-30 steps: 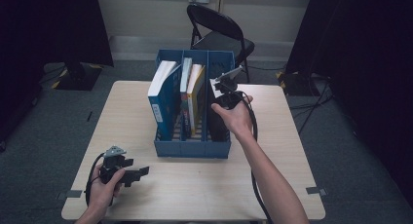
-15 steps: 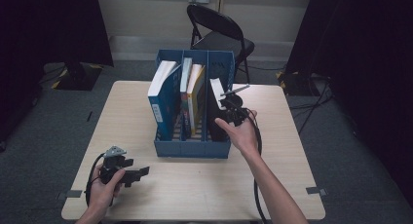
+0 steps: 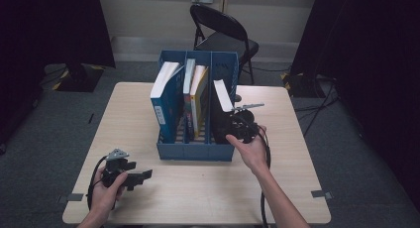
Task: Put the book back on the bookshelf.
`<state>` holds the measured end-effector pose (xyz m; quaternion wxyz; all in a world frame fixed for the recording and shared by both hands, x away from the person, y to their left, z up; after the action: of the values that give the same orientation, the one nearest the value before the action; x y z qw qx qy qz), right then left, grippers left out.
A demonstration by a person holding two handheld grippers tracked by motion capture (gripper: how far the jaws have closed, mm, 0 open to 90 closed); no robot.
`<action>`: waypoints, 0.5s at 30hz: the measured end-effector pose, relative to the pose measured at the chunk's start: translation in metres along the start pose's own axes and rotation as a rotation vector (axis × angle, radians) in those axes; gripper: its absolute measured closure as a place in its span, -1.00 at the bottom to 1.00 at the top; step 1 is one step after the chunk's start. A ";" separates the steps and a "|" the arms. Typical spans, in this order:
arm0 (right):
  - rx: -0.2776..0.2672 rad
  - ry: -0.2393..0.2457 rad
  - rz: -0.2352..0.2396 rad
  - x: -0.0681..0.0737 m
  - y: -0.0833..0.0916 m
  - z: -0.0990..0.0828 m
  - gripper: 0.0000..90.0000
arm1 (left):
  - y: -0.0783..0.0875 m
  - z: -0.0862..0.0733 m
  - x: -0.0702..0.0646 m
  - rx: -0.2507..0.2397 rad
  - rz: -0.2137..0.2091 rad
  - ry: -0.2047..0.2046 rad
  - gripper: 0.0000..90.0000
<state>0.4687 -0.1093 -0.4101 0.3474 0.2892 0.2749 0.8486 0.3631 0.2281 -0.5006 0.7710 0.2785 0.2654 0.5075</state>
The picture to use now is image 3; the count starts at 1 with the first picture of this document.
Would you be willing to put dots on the red illustrated book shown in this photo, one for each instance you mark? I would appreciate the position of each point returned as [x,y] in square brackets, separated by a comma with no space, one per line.
[188,115]

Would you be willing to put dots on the thick blue book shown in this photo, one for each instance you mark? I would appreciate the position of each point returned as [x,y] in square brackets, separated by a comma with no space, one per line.
[168,105]

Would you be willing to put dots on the person's left hand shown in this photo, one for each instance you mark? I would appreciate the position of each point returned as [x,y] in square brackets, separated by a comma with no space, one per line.
[104,198]

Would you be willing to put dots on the blue plastic file rack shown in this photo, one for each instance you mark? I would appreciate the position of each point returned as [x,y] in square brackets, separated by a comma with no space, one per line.
[194,152]

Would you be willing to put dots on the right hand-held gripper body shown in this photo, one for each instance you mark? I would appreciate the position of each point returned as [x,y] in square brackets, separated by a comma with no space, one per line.
[242,125]

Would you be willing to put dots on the person's right hand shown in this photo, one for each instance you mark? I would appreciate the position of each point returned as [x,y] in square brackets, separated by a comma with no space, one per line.
[254,153]

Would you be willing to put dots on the small black floor strip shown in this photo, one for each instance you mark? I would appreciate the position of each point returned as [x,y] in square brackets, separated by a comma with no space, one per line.
[91,118]

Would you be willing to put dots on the stand base with hazard tape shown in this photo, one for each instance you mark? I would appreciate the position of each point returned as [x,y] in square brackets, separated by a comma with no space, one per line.
[302,86]
[79,77]

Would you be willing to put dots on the grey tape strip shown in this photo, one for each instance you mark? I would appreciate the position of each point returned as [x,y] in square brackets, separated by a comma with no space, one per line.
[320,194]
[74,197]

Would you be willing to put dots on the black folding chair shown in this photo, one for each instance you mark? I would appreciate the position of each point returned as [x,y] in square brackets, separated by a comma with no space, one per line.
[228,39]

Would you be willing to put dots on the yellow book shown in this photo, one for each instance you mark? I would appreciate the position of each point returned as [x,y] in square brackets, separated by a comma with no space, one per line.
[201,102]

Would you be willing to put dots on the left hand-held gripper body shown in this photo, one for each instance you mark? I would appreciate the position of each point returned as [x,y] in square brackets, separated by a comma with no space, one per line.
[114,171]

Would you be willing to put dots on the black book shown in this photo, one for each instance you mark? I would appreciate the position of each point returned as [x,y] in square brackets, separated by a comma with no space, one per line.
[219,122]

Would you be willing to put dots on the black curtain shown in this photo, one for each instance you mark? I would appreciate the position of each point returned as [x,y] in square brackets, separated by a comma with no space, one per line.
[49,29]
[369,56]

